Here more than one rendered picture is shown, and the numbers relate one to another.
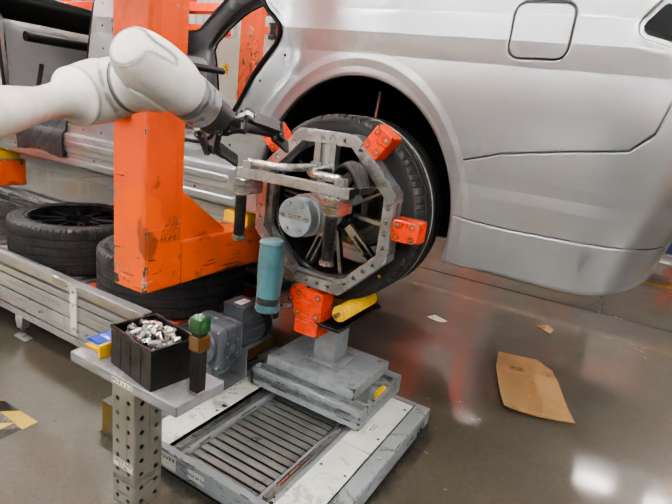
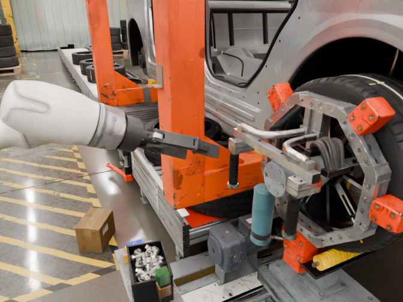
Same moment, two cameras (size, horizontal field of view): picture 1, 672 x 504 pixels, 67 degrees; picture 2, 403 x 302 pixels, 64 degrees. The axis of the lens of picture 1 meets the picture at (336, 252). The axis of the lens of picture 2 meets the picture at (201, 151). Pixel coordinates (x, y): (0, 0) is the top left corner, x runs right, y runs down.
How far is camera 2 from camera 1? 0.68 m
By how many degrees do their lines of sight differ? 34
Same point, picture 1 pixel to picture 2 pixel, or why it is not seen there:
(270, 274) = (259, 216)
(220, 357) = (225, 264)
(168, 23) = (185, 13)
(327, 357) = (316, 283)
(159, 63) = (26, 117)
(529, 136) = not seen: outside the picture
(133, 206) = not seen: hidden behind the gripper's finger
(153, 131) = (176, 98)
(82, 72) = not seen: hidden behind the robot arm
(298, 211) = (277, 175)
